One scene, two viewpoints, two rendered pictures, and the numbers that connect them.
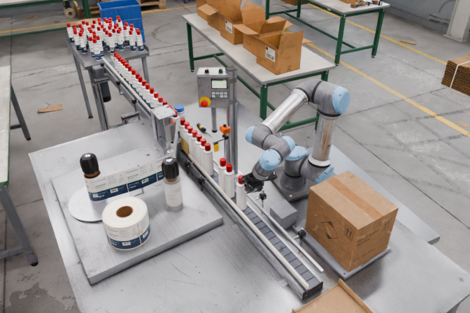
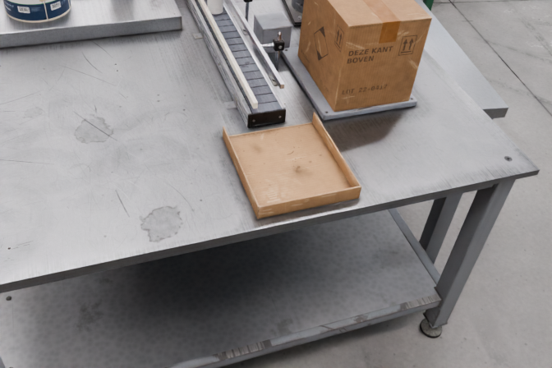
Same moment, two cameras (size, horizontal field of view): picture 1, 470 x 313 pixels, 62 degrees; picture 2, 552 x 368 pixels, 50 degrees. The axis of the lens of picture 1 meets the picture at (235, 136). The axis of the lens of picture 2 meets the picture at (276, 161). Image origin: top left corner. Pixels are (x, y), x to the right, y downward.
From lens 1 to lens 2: 0.75 m
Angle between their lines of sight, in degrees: 11
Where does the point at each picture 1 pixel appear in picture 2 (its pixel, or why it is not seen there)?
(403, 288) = (409, 149)
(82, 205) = not seen: outside the picture
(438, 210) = not seen: outside the picture
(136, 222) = not seen: outside the picture
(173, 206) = not seen: outside the picture
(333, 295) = (297, 132)
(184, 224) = (121, 12)
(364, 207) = (375, 7)
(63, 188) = not seen: outside the picture
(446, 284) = (480, 158)
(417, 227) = (477, 90)
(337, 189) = not seen: outside the picture
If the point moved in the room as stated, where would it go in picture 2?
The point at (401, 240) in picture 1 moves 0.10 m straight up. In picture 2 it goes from (442, 99) to (451, 71)
